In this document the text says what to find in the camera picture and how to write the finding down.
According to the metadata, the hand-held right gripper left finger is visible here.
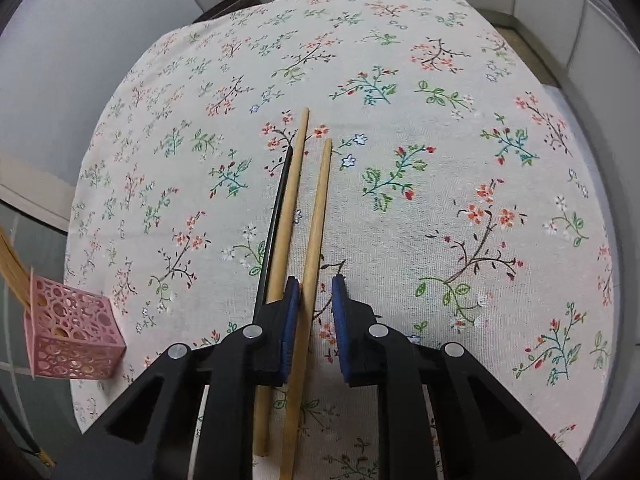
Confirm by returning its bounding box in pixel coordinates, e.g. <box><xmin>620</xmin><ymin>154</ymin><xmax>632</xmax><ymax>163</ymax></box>
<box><xmin>52</xmin><ymin>276</ymin><xmax>302</xmax><ymax>480</ymax></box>

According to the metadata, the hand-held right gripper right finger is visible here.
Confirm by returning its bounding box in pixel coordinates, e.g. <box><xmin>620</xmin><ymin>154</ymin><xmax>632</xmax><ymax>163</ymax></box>
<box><xmin>331</xmin><ymin>275</ymin><xmax>582</xmax><ymax>480</ymax></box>

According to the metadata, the black chopstick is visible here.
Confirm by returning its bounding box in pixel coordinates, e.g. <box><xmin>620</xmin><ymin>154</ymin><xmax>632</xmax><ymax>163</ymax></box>
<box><xmin>253</xmin><ymin>145</ymin><xmax>295</xmax><ymax>321</ymax></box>

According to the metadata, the light bamboo chopstick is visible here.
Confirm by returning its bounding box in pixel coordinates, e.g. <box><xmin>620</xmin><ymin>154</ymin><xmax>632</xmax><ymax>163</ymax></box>
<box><xmin>252</xmin><ymin>106</ymin><xmax>312</xmax><ymax>457</ymax></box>
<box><xmin>280</xmin><ymin>138</ymin><xmax>334</xmax><ymax>480</ymax></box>

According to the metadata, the pink perforated plastic basket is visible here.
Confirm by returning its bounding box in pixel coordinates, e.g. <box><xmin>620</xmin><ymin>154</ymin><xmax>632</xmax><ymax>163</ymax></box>
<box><xmin>22</xmin><ymin>267</ymin><xmax>126</xmax><ymax>380</ymax></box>

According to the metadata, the pile of wooden chopsticks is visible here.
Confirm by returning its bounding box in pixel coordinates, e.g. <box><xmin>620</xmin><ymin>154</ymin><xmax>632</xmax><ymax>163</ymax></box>
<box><xmin>0</xmin><ymin>225</ymin><xmax>36</xmax><ymax>311</ymax></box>

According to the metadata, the floral tablecloth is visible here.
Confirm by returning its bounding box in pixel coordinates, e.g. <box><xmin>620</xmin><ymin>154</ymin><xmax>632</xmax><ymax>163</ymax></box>
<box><xmin>62</xmin><ymin>0</ymin><xmax>616</xmax><ymax>480</ymax></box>

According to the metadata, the frosted glass door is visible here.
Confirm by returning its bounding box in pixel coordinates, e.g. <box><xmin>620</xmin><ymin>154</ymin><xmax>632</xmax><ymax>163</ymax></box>
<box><xmin>0</xmin><ymin>180</ymin><xmax>76</xmax><ymax>480</ymax></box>

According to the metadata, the brown trash bin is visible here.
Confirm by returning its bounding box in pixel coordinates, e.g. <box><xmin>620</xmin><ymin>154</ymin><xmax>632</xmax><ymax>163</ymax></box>
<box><xmin>192</xmin><ymin>0</ymin><xmax>263</xmax><ymax>23</ymax></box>

